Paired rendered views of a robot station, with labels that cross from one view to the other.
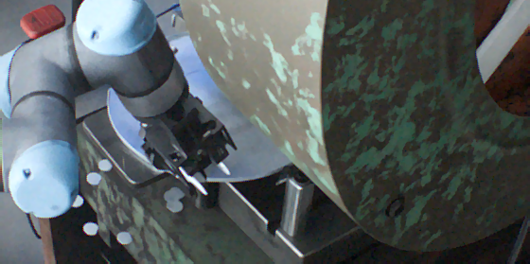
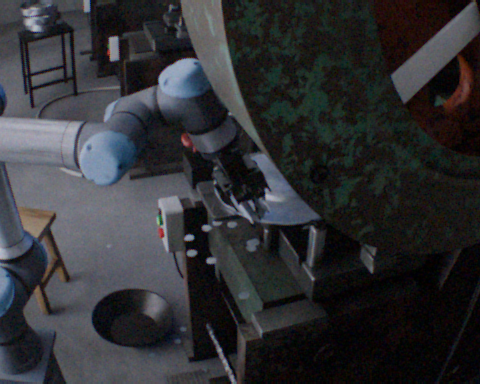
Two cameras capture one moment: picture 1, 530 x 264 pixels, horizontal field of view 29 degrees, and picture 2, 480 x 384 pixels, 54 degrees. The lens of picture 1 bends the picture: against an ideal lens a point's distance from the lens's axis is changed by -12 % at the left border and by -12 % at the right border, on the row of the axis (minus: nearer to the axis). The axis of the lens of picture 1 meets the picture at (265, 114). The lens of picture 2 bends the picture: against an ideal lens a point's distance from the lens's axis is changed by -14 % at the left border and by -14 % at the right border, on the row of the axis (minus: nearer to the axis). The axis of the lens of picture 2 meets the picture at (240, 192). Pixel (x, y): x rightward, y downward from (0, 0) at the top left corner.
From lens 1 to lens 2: 0.47 m
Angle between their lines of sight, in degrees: 20
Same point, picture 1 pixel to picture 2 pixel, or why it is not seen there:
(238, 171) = (282, 219)
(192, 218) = (259, 255)
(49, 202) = (103, 171)
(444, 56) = (347, 40)
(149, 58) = (203, 105)
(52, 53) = (142, 96)
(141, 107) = (202, 143)
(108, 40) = (173, 85)
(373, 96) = (278, 49)
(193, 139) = (238, 174)
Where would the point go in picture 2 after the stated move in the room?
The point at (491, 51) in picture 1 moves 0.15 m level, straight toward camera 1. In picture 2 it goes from (407, 74) to (356, 110)
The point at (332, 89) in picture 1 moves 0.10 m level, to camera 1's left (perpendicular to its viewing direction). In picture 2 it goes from (235, 27) to (141, 21)
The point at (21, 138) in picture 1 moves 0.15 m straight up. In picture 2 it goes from (95, 129) to (89, 34)
